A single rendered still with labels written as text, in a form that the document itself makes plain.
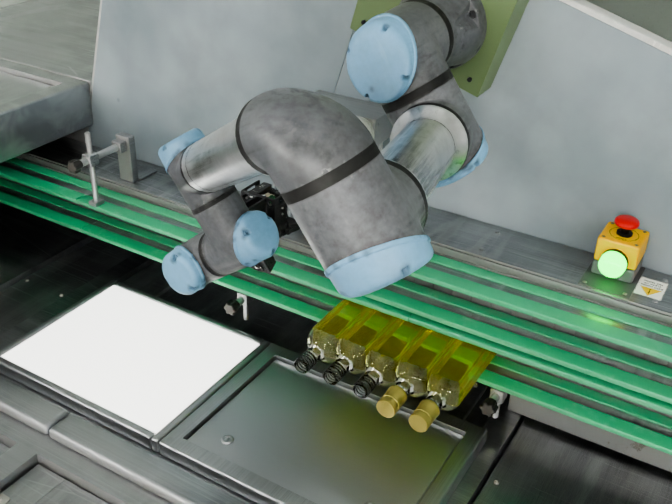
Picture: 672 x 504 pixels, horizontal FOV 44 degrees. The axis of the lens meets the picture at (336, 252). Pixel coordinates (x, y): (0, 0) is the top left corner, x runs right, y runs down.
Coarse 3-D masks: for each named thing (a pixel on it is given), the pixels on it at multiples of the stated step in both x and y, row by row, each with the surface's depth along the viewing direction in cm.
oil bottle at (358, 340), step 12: (372, 312) 151; (360, 324) 148; (372, 324) 148; (384, 324) 148; (348, 336) 144; (360, 336) 144; (372, 336) 145; (336, 348) 143; (348, 348) 142; (360, 348) 142; (360, 360) 142; (348, 372) 144; (360, 372) 143
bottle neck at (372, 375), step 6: (366, 372) 139; (372, 372) 138; (378, 372) 139; (360, 378) 138; (366, 378) 137; (372, 378) 137; (378, 378) 138; (354, 384) 136; (360, 384) 136; (366, 384) 136; (372, 384) 137; (354, 390) 137; (360, 390) 138; (366, 390) 136; (372, 390) 138; (360, 396) 137; (366, 396) 136
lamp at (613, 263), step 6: (606, 252) 137; (612, 252) 136; (618, 252) 136; (600, 258) 136; (606, 258) 135; (612, 258) 135; (618, 258) 135; (624, 258) 135; (600, 264) 136; (606, 264) 135; (612, 264) 135; (618, 264) 134; (624, 264) 135; (600, 270) 137; (606, 270) 136; (612, 270) 135; (618, 270) 135; (624, 270) 135; (612, 276) 136; (618, 276) 136
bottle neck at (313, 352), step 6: (312, 348) 144; (318, 348) 144; (306, 354) 142; (312, 354) 142; (318, 354) 143; (300, 360) 141; (306, 360) 141; (312, 360) 142; (318, 360) 144; (300, 366) 143; (306, 366) 141; (312, 366) 142; (300, 372) 142; (306, 372) 141
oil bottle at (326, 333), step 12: (348, 300) 154; (336, 312) 151; (348, 312) 151; (360, 312) 151; (324, 324) 147; (336, 324) 148; (348, 324) 148; (312, 336) 145; (324, 336) 145; (336, 336) 145; (324, 348) 144; (324, 360) 145
